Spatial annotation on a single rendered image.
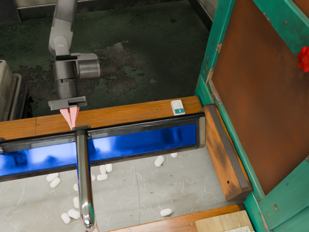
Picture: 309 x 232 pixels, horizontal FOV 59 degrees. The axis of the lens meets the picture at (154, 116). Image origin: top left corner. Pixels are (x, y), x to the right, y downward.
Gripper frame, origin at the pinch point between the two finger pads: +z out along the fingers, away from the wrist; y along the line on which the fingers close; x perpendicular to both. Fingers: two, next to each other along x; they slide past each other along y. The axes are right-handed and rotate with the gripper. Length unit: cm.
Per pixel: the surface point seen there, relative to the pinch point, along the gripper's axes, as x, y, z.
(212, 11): 151, 114, -74
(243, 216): -13, 43, 30
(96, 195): -0.5, 3.5, 20.2
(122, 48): 154, 30, -51
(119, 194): -0.9, 10.1, 20.8
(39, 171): -28.9, -3.3, 4.5
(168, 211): -7.7, 22.9, 26.4
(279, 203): -27, 45, 22
